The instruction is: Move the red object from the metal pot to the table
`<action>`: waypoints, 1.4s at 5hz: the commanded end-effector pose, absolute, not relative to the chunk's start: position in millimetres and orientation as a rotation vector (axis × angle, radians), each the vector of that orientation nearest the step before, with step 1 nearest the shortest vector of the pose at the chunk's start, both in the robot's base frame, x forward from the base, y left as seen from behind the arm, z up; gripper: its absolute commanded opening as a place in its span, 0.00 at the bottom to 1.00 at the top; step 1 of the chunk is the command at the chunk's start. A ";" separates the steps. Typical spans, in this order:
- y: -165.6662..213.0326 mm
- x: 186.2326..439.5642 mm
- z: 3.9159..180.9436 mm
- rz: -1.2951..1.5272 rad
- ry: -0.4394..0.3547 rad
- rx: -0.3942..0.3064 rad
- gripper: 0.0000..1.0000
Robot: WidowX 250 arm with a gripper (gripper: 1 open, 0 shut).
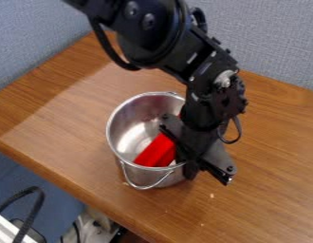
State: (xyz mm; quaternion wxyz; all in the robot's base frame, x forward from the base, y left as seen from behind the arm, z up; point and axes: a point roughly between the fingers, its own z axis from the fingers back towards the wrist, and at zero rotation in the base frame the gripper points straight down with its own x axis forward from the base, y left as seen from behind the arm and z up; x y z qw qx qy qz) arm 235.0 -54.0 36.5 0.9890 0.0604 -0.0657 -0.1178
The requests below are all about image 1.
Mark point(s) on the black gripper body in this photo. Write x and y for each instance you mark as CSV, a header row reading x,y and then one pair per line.
x,y
206,126

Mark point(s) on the grey box lower left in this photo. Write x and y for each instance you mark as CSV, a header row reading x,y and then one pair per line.
x,y
10,230

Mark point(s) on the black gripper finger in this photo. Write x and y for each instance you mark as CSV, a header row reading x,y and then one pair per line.
x,y
191,169

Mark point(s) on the silver metal pot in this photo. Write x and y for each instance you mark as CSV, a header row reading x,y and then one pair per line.
x,y
133,128

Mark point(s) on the red rectangular block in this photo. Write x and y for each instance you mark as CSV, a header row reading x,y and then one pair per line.
x,y
158,154

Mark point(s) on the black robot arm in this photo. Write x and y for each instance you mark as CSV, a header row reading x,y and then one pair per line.
x,y
161,34

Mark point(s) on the white bag under table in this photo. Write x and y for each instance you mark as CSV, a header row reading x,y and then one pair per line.
x,y
92,228

